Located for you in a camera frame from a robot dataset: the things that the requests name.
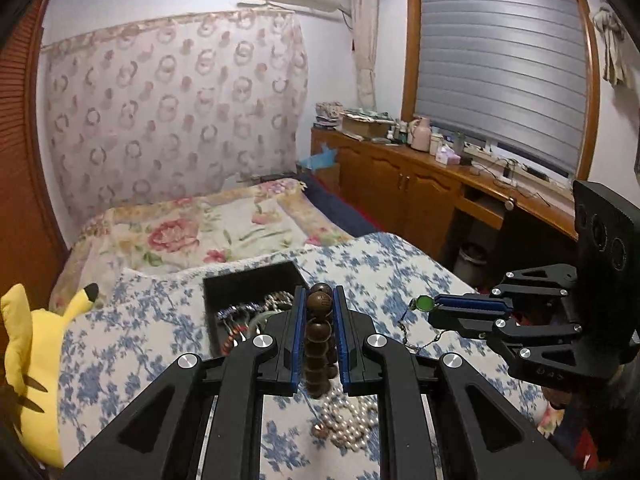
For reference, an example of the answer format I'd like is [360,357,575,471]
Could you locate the green jade pendant necklace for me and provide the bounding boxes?
[397,294,452,356]

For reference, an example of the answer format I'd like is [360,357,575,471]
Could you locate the brown wooden bead bracelet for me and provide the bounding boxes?
[301,283,342,400]

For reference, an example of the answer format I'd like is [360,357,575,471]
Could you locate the silver blue-gem hair comb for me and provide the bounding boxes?
[216,302,265,323]

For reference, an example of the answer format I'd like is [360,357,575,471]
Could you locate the black jewelry box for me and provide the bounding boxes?
[203,261,307,356]

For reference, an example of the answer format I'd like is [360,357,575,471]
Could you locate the blue floral white quilt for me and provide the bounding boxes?
[56,231,547,480]

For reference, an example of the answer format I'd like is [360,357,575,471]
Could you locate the wooden side cabinet desk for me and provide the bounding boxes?
[311,129,577,288]

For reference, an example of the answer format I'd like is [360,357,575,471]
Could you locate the pink tissue box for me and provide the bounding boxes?
[435,144,461,166]

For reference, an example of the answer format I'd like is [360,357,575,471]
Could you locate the yellow Pikachu plush toy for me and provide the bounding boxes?
[1,283,99,469]

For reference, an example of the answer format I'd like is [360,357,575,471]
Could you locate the pink thermos jug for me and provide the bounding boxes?
[410,117,432,153]

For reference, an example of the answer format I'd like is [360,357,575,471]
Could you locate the cardboard box on cabinet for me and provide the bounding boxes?
[342,114,395,139]

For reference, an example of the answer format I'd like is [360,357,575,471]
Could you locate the blue plastic bag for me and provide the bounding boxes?
[297,143,338,174]

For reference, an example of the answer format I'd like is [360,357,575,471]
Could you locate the wooden louvered wardrobe door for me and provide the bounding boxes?
[0,0,67,308]

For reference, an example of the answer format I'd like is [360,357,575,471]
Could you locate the pink floral bed blanket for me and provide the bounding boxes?
[49,178,352,313]

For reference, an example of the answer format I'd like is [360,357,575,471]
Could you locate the grey window blind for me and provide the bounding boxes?
[414,0,587,177]

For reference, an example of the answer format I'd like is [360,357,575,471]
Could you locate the patterned sheer curtain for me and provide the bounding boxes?
[44,8,308,224]

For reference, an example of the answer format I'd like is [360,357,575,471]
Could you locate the tied beige window curtain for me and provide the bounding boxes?
[350,0,378,110]

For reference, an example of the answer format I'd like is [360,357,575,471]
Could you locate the red cord bracelet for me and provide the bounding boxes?
[220,326,249,356]

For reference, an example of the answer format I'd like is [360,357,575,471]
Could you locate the white pearl necklace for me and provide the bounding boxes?
[319,386,381,453]

